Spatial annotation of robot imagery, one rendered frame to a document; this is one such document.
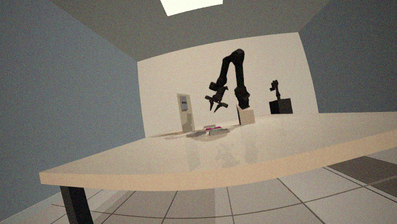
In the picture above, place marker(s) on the beige panel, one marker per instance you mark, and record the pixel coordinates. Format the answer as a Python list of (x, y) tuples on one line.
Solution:
[(185, 111)]

